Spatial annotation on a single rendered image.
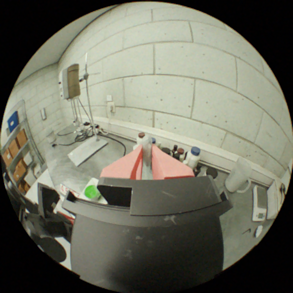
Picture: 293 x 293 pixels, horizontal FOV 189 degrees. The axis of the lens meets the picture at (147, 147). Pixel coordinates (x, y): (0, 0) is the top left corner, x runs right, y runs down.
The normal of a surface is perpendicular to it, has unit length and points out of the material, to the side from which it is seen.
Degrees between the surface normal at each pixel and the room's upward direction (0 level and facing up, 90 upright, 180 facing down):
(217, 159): 90
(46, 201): 83
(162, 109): 90
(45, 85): 90
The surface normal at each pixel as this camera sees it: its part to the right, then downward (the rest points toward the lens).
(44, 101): 0.87, 0.29
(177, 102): -0.50, 0.53
